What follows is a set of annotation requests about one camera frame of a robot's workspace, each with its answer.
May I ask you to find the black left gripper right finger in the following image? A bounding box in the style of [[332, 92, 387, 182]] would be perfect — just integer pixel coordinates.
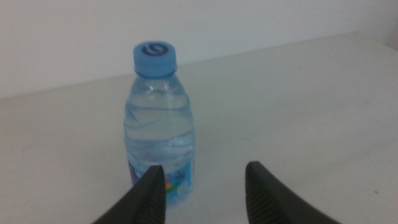
[[244, 160, 343, 224]]

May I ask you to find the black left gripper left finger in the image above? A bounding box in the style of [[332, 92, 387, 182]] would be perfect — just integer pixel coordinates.
[[91, 164, 167, 224]]

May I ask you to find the clear water bottle blue cap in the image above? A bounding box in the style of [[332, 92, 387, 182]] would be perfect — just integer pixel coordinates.
[[123, 40, 197, 207]]

